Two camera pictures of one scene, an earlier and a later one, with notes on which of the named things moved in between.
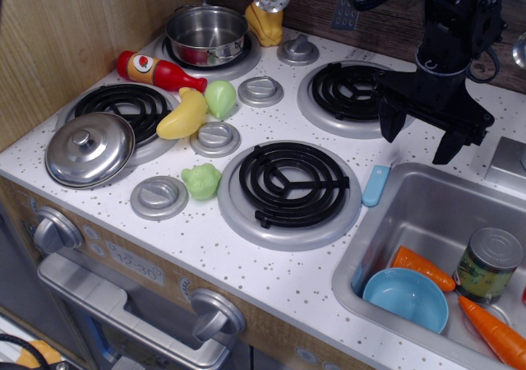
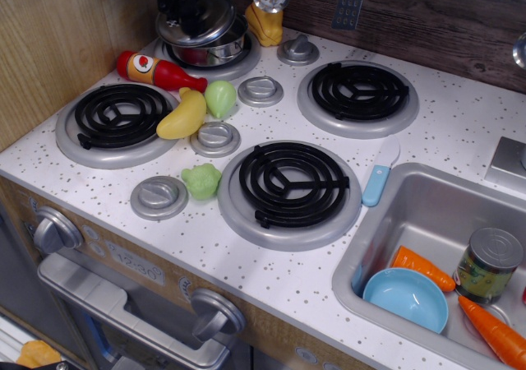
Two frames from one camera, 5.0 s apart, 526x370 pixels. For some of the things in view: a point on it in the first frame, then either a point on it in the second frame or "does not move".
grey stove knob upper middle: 260,92 does not move
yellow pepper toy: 265,26 does not move
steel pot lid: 89,149 -> 219,17
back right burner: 342,99 does not move
